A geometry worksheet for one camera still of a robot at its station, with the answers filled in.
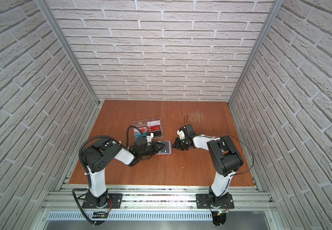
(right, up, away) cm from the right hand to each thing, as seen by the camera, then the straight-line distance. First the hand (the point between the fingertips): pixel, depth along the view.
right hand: (173, 145), depth 94 cm
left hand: (-4, +2, -3) cm, 6 cm away
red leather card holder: (-1, -1, -1) cm, 2 cm away
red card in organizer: (-13, +12, +4) cm, 18 cm away
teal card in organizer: (-24, +7, +1) cm, 25 cm away
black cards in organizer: (-12, +8, +3) cm, 14 cm away
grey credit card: (-4, -2, -2) cm, 5 cm away
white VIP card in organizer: (-14, +15, +4) cm, 20 cm away
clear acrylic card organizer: (-21, +13, +4) cm, 25 cm away
